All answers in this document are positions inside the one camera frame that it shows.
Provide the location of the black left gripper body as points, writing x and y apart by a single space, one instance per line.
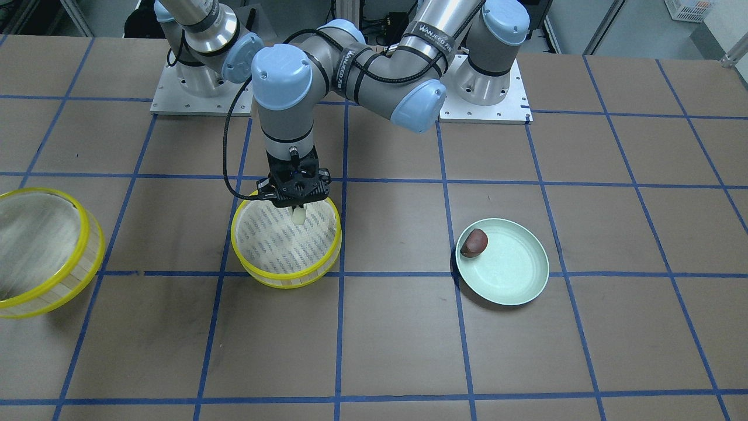
265 185

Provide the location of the white steamed bun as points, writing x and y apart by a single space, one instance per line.
298 215

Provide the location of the yellow bamboo steamer basket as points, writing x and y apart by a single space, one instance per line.
279 250

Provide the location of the brown bun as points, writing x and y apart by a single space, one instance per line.
475 243

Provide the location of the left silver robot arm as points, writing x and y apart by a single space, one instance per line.
464 49

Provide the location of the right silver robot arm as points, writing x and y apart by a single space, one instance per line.
211 48

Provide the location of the mint green plate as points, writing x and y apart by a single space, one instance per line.
513 270

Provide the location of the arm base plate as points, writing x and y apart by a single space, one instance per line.
163 99
477 98

